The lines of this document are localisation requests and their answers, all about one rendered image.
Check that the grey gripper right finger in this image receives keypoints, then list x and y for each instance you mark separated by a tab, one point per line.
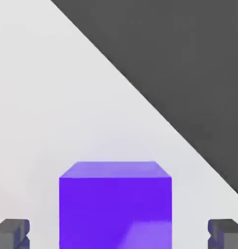
229	234

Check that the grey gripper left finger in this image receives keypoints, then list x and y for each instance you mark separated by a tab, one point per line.
7	233

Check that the small purple cube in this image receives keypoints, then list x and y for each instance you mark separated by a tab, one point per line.
115	206

